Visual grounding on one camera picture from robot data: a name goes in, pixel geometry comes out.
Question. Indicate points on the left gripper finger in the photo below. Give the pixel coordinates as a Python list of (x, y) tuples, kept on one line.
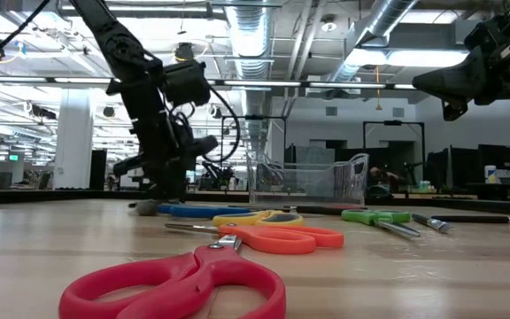
[(176, 188), (157, 188)]

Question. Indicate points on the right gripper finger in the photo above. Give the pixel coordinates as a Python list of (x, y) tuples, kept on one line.
[(458, 80)]

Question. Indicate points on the blue scissors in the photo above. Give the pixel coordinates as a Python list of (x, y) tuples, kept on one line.
[(202, 212)]

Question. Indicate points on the yellow grey scissors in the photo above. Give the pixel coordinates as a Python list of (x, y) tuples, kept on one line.
[(237, 219)]

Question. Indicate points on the red small scissors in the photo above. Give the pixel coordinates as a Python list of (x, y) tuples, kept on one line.
[(219, 270)]

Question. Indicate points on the orange small scissors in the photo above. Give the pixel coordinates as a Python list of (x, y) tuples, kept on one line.
[(281, 241)]

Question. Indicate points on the green scissors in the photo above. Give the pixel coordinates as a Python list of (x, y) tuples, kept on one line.
[(370, 216)]

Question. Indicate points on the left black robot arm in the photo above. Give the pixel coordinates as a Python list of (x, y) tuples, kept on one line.
[(122, 44)]

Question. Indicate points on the black tall cabinet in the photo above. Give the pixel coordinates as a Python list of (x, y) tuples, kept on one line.
[(98, 170)]

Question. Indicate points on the black monitor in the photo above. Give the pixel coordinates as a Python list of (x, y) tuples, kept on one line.
[(494, 157)]

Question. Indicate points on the white wipes canister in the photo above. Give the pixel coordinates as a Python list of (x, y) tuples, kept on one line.
[(490, 175)]

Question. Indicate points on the person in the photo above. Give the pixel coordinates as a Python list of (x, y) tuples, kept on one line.
[(376, 173)]

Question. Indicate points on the green exit sign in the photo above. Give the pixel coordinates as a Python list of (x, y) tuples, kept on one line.
[(13, 157)]

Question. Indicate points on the clear plastic bin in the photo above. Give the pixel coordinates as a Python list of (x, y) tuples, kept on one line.
[(321, 181)]

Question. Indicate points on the black metal frame stand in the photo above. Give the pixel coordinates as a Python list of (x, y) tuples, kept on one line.
[(392, 122)]

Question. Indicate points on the silver air duct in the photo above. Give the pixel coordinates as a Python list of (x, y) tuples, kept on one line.
[(388, 17), (250, 26)]

